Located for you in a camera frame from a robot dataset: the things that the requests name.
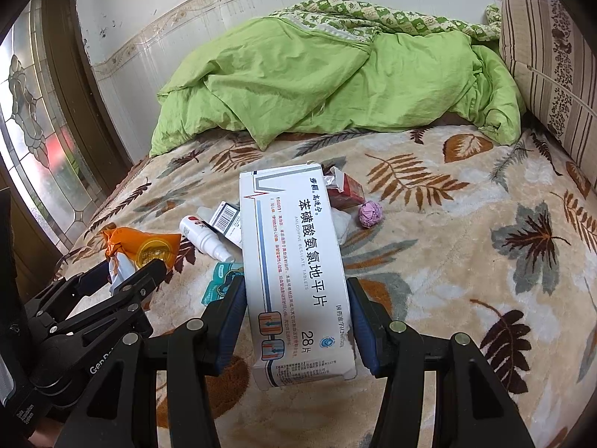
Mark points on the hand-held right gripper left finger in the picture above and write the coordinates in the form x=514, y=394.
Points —
x=233, y=322

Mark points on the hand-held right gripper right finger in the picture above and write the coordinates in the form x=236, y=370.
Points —
x=368, y=331

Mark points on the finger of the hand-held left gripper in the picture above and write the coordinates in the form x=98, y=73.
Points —
x=84, y=277
x=140, y=282

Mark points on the orange and white packet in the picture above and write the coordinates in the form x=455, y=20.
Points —
x=154, y=247

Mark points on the white spray bottle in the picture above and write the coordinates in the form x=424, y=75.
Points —
x=200, y=238

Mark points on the large white medicine box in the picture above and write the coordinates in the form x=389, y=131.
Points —
x=298, y=252

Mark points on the red cigarette box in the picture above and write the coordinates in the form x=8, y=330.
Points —
x=347, y=196

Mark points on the teal packet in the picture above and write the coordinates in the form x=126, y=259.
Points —
x=217, y=282

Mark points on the small medicine box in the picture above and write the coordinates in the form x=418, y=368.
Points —
x=224, y=221

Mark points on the grey sock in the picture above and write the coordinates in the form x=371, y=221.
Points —
x=340, y=226

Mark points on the leaf print blanket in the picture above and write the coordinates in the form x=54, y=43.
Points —
x=443, y=252

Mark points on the purple paper ball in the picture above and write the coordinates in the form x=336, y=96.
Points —
x=371, y=214

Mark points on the wooden stained glass door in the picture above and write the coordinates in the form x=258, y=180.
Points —
x=28, y=116

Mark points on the green quilt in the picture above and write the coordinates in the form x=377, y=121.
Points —
x=303, y=84

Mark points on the striped floral pillow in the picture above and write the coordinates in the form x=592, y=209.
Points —
x=550, y=70

